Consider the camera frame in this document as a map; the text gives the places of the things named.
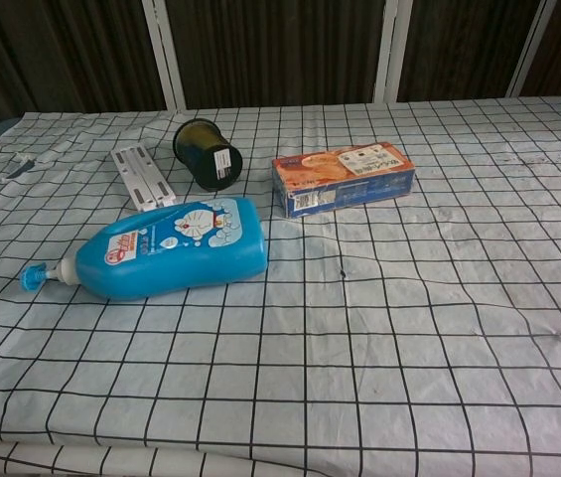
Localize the blue cartoon pump bottle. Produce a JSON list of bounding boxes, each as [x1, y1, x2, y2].
[[19, 196, 269, 301]]

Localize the orange and blue carton box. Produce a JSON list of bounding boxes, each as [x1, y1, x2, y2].
[[272, 141, 416, 220]]

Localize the black cylindrical can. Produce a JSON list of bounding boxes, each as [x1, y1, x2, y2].
[[172, 117, 244, 192]]

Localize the white black-grid tablecloth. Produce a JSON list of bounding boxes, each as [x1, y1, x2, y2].
[[0, 93, 561, 477]]

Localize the white folding metal stand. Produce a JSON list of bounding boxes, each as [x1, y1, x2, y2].
[[109, 143, 180, 212]]

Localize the dark curtain panels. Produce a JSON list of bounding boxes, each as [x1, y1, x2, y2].
[[0, 0, 561, 128]]

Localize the small white and blue tool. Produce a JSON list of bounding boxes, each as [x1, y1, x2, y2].
[[2, 153, 38, 181]]

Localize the white partition frame post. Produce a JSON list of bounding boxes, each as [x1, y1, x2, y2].
[[141, 0, 186, 111], [375, 0, 414, 103], [508, 0, 557, 99]]

